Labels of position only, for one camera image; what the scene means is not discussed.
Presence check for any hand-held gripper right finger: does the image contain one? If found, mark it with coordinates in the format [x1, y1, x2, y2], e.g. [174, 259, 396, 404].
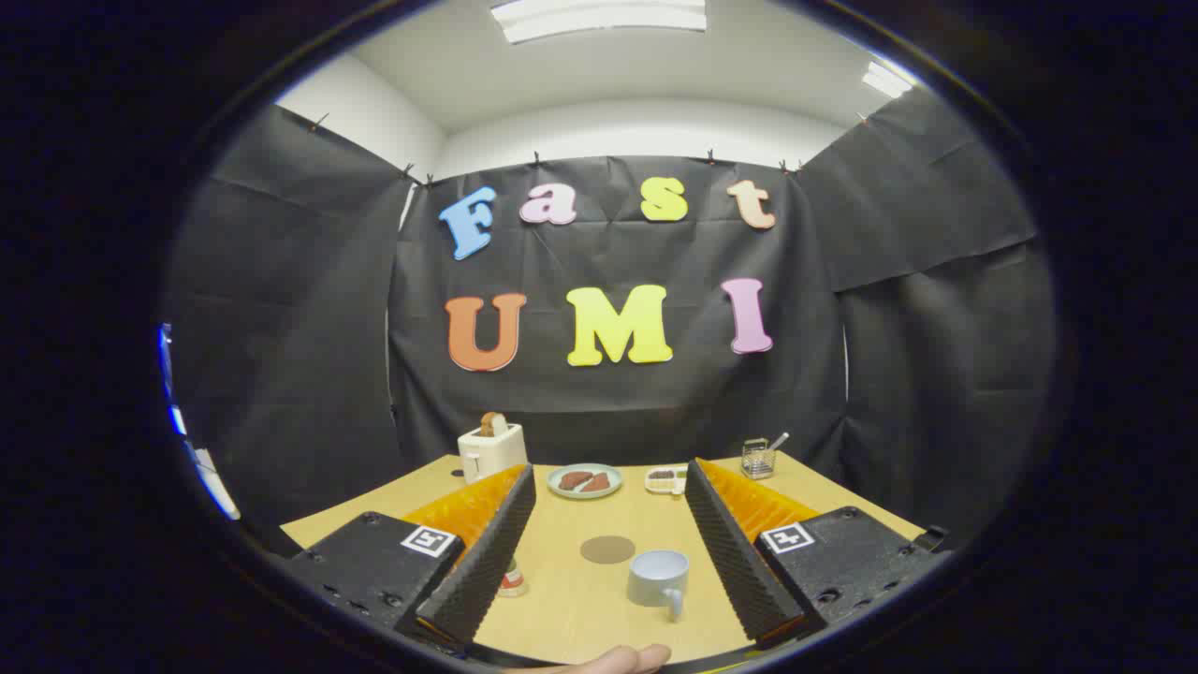
[685, 459, 954, 652]

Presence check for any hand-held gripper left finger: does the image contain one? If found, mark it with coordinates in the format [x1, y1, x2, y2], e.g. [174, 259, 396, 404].
[281, 463, 537, 649]

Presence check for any light blue cup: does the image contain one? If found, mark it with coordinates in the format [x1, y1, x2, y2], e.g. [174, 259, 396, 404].
[627, 549, 691, 622]

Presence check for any brown round coaster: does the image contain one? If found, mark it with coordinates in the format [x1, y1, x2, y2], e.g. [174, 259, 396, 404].
[580, 535, 636, 564]

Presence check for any light green plate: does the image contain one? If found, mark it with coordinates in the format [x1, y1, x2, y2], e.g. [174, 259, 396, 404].
[547, 463, 623, 500]

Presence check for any wooden table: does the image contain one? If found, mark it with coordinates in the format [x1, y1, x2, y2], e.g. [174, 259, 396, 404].
[281, 453, 928, 666]

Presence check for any white toaster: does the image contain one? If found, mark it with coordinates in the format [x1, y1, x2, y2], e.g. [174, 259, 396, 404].
[458, 423, 528, 484]

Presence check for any small ceiling light panel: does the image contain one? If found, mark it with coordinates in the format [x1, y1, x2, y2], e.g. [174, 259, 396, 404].
[861, 61, 913, 99]

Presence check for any large ceiling light panel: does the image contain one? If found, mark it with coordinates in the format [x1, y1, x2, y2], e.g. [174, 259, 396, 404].
[491, 0, 708, 45]

